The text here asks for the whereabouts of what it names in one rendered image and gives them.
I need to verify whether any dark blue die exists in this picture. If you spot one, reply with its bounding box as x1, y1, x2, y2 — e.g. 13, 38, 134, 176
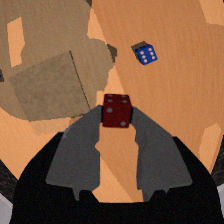
135, 44, 158, 65

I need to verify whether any red die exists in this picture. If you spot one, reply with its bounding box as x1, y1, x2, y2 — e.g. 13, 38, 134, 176
102, 93, 132, 128

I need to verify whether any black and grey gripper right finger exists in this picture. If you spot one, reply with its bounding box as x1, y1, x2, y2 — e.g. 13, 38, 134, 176
129, 106, 224, 224

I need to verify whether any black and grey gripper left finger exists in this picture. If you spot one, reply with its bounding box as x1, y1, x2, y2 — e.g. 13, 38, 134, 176
9, 104, 103, 224

